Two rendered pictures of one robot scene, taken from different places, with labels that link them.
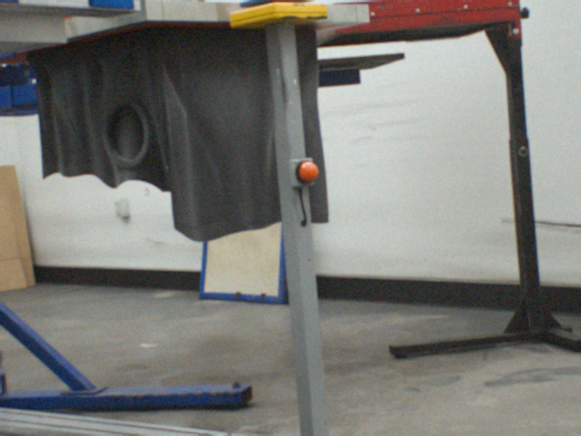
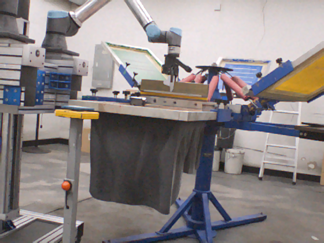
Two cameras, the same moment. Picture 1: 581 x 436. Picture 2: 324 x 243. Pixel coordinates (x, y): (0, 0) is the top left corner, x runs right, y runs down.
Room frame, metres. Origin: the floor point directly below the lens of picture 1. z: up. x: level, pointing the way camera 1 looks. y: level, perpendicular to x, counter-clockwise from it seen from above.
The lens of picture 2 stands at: (1.77, -1.57, 1.03)
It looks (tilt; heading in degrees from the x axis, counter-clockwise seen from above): 3 degrees down; 63
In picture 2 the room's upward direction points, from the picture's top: 5 degrees clockwise
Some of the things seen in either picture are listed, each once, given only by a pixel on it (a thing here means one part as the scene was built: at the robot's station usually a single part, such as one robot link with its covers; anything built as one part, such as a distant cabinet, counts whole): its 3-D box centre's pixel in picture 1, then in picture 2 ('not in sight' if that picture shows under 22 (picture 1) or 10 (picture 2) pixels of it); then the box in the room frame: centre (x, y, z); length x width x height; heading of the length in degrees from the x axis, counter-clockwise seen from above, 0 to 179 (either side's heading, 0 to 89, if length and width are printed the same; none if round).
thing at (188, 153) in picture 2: not in sight; (188, 161); (2.78, 0.08, 0.74); 0.46 x 0.04 x 0.42; 41
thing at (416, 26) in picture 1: (410, 21); not in sight; (3.76, -0.43, 1.06); 0.61 x 0.46 x 0.12; 101
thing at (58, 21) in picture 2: not in sight; (57, 21); (2.21, 0.72, 1.42); 0.13 x 0.12 x 0.14; 53
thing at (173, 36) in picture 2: not in sight; (174, 37); (2.82, 0.43, 1.39); 0.09 x 0.08 x 0.11; 143
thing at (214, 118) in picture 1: (245, 133); (129, 161); (2.47, 0.08, 0.74); 0.45 x 0.03 x 0.43; 131
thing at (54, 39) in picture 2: not in sight; (55, 41); (2.21, 0.72, 1.31); 0.15 x 0.15 x 0.10
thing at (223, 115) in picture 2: not in sight; (220, 114); (3.05, 0.22, 0.98); 0.30 x 0.05 x 0.07; 41
